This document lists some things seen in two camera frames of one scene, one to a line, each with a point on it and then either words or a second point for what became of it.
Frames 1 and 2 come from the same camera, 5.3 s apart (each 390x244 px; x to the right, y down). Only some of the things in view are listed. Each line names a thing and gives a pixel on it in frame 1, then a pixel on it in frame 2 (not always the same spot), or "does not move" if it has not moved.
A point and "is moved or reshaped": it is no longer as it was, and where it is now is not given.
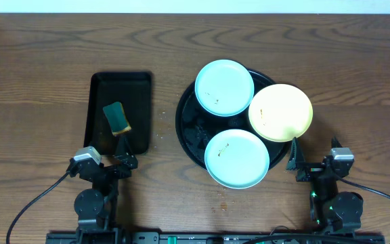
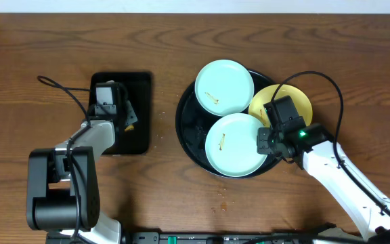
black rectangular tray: [134, 91] does not move
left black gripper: [110, 170] → [127, 110]
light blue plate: [236, 158] is moved or reshaped
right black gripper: [316, 169] → [265, 141]
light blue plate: [224, 88] does not move
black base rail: [215, 238] does not move
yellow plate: [280, 112] does not move
